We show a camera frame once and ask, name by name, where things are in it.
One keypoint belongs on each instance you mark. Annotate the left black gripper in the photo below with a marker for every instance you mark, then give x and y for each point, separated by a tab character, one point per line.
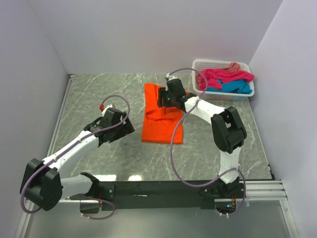
126	128

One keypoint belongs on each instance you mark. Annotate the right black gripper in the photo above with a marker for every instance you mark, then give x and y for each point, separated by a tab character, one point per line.
162	93

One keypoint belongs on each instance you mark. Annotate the orange t shirt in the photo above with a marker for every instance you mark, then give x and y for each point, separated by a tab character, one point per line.
159	123

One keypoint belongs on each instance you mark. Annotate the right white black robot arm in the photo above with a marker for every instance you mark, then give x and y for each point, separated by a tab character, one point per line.
228	133

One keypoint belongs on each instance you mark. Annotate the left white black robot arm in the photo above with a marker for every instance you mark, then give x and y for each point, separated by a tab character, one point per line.
42	182

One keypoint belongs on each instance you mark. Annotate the white plastic basket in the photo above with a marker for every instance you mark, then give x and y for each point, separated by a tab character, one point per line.
202	64

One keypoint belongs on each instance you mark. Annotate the pink t shirt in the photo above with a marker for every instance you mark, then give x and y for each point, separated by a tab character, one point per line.
212	75

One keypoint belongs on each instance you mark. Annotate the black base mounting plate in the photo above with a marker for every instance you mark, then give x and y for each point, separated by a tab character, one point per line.
164	194

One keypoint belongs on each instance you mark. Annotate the salmon t shirt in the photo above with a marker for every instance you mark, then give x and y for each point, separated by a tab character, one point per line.
233	67

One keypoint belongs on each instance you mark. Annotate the blue t shirt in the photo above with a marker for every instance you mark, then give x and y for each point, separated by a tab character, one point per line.
236	87

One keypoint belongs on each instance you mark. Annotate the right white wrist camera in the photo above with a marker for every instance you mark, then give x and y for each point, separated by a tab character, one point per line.
170	77

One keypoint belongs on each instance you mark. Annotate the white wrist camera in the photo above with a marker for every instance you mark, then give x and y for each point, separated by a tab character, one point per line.
170	77
104	108

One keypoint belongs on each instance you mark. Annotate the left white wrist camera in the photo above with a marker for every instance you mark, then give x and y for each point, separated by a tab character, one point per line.
104	108

